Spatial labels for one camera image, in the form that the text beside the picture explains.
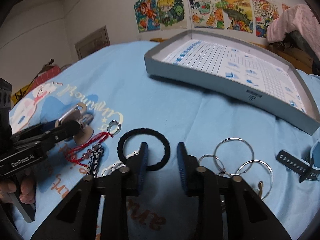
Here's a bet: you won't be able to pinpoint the small silver ring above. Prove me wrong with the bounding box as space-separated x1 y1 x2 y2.
107 120 122 136

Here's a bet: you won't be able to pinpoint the colourful wall drawings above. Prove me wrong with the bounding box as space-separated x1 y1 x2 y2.
134 0 280 38

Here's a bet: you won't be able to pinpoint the pink floral blanket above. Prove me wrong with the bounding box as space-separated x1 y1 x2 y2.
266 4 319 58

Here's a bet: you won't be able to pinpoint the person's left hand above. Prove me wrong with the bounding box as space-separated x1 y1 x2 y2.
0 168 36 205

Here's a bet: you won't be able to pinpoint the silver bangle with clasp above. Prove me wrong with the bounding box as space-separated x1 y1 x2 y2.
235 160 274 201

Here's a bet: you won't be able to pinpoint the black hair tie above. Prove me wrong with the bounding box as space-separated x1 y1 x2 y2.
117 127 171 172

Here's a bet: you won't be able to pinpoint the white wavy hair clip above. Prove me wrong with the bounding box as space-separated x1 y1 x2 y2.
101 151 138 177

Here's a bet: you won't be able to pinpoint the large silver bangle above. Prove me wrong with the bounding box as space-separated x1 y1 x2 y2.
213 137 255 171

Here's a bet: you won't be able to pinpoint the light blue cartoon bedsheet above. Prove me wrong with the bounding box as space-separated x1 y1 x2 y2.
9 41 320 240

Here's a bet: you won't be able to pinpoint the brown wooden door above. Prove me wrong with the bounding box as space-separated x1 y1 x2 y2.
75 27 110 60

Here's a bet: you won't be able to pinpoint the beige hair claw clip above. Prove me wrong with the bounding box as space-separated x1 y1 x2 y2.
55 102 94 145

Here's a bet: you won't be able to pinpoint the red checked cloth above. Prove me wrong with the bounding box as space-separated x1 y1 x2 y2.
30 65 61 90

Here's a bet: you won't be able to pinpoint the grey shallow cardboard box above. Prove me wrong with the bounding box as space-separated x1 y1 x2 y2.
144 30 319 135

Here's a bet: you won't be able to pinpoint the red string bracelet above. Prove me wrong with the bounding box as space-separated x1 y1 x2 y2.
64 131 114 168

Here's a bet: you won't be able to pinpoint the black white beaded bracelet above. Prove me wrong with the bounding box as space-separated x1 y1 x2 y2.
85 143 105 179

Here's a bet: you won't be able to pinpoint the small silver hoop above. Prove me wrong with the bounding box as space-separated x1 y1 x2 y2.
198 154 226 176

